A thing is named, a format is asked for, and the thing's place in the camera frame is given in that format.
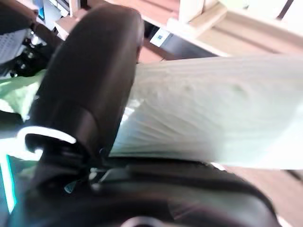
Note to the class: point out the napa cabbage spread leaves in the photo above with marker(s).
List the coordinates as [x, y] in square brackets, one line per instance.
[201, 113]

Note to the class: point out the wooden display shelf frame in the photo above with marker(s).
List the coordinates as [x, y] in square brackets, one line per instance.
[213, 19]

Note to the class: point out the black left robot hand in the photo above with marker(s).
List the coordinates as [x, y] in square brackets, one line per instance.
[90, 71]

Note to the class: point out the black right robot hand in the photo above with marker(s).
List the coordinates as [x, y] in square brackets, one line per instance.
[40, 56]

